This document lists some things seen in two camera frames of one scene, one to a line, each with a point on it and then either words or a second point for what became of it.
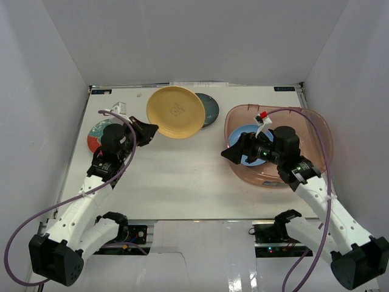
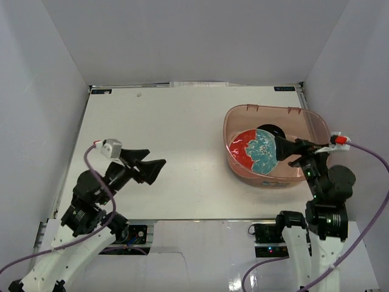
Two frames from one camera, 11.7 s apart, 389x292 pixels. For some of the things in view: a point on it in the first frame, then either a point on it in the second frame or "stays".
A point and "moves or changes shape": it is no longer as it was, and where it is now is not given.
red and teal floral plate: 94,136 moves or changes shape
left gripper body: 135,131 → 128,165
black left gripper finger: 144,132 → 129,156
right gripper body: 265,151 → 312,162
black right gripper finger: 235,153 → 285,148
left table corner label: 101,91 stays
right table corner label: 284,89 stays
